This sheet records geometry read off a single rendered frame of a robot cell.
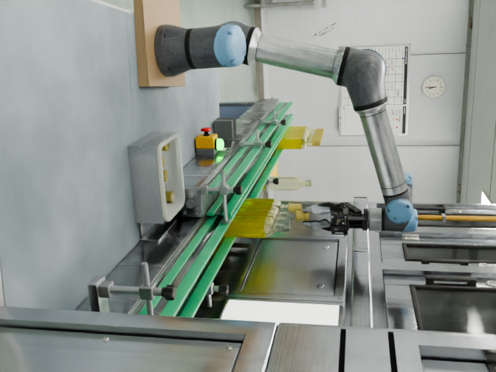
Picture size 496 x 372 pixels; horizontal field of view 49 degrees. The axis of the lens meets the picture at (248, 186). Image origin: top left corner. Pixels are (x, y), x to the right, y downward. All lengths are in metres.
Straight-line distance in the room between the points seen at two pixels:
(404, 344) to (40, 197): 0.72
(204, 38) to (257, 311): 0.77
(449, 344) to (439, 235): 1.38
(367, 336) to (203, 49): 1.02
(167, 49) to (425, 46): 6.16
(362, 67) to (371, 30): 5.96
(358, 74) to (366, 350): 0.95
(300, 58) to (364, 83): 0.24
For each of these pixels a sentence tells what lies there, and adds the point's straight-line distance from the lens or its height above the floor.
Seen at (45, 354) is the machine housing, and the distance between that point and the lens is 0.84.
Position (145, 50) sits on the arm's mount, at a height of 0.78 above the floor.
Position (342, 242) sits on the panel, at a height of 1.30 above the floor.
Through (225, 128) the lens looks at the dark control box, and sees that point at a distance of 2.31.
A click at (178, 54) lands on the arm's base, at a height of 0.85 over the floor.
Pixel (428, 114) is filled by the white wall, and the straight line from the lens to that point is 7.69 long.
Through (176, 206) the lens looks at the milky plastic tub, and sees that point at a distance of 1.62.
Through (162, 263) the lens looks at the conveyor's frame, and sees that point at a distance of 1.42.
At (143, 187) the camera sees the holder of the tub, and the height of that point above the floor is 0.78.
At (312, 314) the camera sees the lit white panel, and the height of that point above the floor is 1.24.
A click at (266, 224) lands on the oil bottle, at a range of 1.73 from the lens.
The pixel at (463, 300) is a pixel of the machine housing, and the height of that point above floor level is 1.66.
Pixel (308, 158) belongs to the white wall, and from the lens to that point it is 7.79.
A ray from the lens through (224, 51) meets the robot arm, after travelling 1.57.
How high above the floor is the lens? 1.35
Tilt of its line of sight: 11 degrees down
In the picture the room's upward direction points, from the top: 91 degrees clockwise
